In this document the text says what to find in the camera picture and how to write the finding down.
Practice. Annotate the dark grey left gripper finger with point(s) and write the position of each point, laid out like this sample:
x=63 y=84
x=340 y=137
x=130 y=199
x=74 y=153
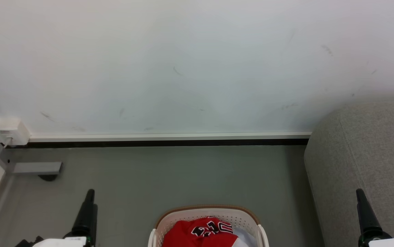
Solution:
x=85 y=214
x=95 y=223

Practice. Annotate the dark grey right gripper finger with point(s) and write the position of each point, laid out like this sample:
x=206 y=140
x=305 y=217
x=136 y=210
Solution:
x=366 y=214

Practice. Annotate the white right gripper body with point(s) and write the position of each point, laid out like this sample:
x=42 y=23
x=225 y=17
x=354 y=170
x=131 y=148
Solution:
x=390 y=242

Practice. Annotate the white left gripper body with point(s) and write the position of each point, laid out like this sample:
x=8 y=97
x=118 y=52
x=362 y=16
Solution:
x=61 y=242

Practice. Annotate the red basketball jersey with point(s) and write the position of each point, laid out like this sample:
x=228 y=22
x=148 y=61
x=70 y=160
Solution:
x=200 y=234

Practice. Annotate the grey fabric sofa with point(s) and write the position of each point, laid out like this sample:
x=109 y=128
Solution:
x=368 y=164

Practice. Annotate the white cloth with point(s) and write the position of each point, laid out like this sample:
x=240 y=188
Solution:
x=246 y=237

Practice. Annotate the white and black baseboard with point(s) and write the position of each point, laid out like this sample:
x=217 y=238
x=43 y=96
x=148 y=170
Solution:
x=169 y=139

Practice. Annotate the white perforated laundry basket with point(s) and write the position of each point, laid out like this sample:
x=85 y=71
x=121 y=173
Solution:
x=210 y=214

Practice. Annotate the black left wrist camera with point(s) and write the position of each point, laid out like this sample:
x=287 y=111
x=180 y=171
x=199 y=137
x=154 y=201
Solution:
x=28 y=242

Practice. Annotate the white wall power adapter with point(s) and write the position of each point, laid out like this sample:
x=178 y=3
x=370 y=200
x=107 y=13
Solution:
x=11 y=131

